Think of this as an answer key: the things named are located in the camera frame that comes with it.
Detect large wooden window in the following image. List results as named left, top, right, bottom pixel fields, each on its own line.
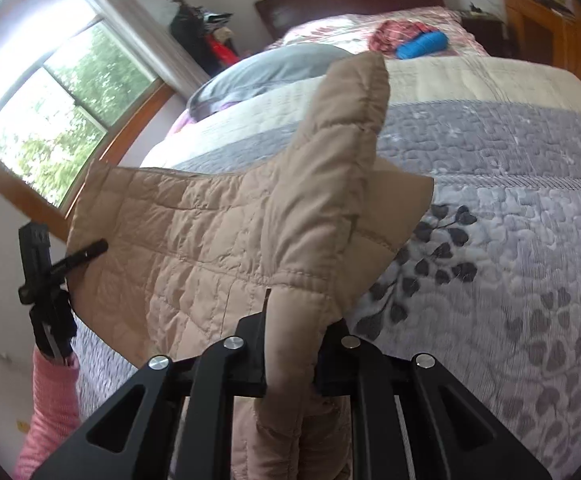
left=0, top=0, right=176, bottom=241

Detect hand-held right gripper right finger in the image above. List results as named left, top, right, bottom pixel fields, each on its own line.
left=315, top=320, right=554, bottom=480

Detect dark wooden nightstand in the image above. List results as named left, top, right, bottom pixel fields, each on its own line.
left=461, top=10, right=506, bottom=58

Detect red hanging garment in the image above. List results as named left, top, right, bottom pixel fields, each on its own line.
left=209, top=35, right=241, bottom=66

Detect grey pillow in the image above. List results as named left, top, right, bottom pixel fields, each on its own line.
left=186, top=42, right=354, bottom=121

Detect wooden desk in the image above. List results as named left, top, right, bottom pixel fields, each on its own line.
left=501, top=0, right=581, bottom=81

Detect black and white hat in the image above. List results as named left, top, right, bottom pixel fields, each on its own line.
left=201, top=10, right=234, bottom=36

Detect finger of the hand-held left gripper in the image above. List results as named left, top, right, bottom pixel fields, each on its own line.
left=45, top=238, right=110, bottom=282

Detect bed with grey quilt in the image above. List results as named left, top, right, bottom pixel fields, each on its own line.
left=73, top=55, right=581, bottom=461

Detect beige quilted jacket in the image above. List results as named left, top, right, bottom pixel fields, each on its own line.
left=65, top=51, right=435, bottom=480

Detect person's left forearm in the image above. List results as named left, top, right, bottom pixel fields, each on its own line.
left=13, top=347, right=82, bottom=480

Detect red plaid cloth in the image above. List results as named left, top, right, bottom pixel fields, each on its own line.
left=369, top=19, right=434, bottom=55

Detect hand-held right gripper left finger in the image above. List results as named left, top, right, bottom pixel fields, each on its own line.
left=30, top=305, right=271, bottom=480

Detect blue rolled cloth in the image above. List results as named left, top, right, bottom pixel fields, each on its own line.
left=395, top=31, right=449, bottom=60

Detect pink floral bedsheet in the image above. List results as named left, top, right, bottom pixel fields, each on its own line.
left=265, top=6, right=489, bottom=58

